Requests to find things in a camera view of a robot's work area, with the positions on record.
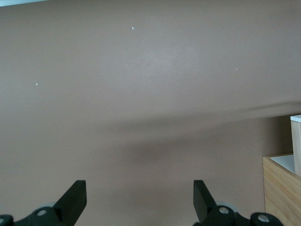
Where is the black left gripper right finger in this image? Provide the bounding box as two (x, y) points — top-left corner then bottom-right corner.
(193, 179), (283, 226)

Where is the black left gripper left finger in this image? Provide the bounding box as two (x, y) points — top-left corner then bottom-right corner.
(0, 179), (87, 226)

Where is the white-fronted wooden drawer with notch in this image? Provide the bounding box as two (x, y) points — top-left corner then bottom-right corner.
(290, 114), (301, 178)

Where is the light wooden drawer cabinet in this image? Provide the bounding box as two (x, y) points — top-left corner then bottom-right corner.
(262, 155), (301, 226)

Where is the brown table mat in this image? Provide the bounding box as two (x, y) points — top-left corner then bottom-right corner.
(0, 0), (301, 226)

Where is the white-fronted drawer without handle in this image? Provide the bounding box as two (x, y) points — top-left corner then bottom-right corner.
(269, 153), (296, 175)

